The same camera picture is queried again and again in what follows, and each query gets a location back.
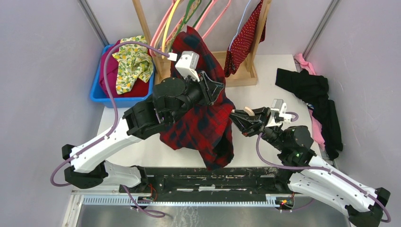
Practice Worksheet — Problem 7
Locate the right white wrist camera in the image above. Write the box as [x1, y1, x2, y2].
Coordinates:
[266, 99, 299, 127]

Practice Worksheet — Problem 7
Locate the wooden hanger rack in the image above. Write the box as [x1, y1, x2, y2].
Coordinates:
[132, 0, 271, 87]

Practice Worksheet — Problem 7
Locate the light blue wire hanger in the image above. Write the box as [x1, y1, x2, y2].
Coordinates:
[228, 0, 252, 51]

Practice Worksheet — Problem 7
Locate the pink hanger right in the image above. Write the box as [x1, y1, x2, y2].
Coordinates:
[193, 0, 232, 39]

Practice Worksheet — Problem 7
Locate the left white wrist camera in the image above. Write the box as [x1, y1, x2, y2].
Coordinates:
[167, 51, 200, 82]

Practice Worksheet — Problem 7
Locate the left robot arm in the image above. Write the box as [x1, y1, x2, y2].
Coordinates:
[62, 71, 225, 192]

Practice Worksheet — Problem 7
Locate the purple cable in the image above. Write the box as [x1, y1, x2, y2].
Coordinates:
[50, 41, 171, 218]
[255, 111, 392, 224]

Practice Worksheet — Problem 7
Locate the wooden hanger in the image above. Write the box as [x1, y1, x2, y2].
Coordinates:
[231, 106, 255, 116]

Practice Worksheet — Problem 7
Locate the red black plaid garment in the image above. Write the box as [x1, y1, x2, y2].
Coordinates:
[159, 26, 235, 170]

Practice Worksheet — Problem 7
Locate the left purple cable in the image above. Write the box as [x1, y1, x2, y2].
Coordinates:
[50, 41, 171, 218]

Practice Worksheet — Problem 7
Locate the pink hanger left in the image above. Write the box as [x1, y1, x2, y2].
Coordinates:
[150, 0, 184, 50]

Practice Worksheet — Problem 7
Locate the red polka dot skirt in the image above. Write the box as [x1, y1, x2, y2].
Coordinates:
[224, 0, 266, 78]

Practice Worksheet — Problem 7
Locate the pink garment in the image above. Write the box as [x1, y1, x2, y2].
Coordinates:
[294, 53, 325, 151]

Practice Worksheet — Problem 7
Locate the lemon print garment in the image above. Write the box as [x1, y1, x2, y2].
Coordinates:
[112, 44, 154, 95]

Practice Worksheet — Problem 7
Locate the blue plastic bin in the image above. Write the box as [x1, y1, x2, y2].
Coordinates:
[89, 44, 155, 108]

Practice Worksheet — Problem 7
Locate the pink hanger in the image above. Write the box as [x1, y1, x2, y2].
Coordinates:
[150, 0, 184, 50]
[193, 0, 232, 39]

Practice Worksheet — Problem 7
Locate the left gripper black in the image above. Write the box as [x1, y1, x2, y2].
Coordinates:
[169, 70, 227, 125]

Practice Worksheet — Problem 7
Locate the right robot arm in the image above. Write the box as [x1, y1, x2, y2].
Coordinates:
[230, 107, 391, 227]

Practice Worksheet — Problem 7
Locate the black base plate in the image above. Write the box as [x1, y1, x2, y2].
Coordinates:
[129, 167, 292, 202]

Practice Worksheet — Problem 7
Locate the green hanger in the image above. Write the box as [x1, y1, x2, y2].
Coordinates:
[165, 0, 216, 52]

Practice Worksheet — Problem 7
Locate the yellow hanger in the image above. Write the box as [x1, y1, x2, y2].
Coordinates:
[161, 0, 181, 52]

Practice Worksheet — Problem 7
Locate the magenta garment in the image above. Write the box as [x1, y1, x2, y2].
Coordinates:
[98, 40, 121, 98]

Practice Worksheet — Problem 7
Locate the white cable duct strip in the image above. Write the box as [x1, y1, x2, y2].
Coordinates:
[82, 195, 279, 208]

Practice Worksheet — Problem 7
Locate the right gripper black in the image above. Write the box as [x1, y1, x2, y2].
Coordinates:
[224, 106, 288, 151]

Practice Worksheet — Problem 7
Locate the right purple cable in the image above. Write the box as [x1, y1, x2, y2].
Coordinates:
[255, 111, 392, 224]

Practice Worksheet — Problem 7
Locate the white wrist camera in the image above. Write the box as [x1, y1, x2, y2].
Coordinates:
[167, 51, 200, 82]
[266, 99, 299, 127]

